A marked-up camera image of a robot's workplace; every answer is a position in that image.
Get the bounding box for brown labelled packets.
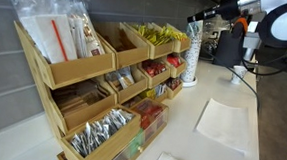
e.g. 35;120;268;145
80;13;108;58

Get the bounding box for white napkin stack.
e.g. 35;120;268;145
17;11;81;66

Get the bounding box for dark red sachet pile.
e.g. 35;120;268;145
166;76;183;92

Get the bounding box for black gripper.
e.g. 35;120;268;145
186;0;242;27

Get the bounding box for white round cup tray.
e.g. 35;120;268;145
178;75;199;89

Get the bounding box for grey packet pile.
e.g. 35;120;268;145
103;65;137;91

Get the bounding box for red plastic stirrer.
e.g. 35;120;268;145
47;18;72;62

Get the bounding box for small open wooden box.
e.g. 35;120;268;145
58;101;144;160

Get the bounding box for single printed paper cup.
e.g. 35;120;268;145
230;64;249;86

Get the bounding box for wooden tiered organizer rack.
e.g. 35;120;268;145
7;12;193;152

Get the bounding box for orange strap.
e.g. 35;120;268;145
233;15;251;34

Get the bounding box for metallic appliance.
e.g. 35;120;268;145
199;14;233;64

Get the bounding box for thick dark cable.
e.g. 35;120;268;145
196;47;264;115

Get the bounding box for brown packet pile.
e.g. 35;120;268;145
49;77;111;121

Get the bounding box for silver sachet pile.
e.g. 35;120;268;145
68;105;137;160

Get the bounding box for green packets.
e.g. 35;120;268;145
125;128;146;158

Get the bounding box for clear plastic bag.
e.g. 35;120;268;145
2;0;104;66

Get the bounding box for flat white paper napkin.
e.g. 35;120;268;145
193;96;254;155

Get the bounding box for yellow and white sachet pile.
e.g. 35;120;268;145
138;81;168;101

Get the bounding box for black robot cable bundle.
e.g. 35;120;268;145
240;39;287;79

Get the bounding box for printed paper cup stack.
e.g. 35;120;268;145
178;18;205;85

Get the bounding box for white wrapped straws bundle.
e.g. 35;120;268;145
65;13;92;60

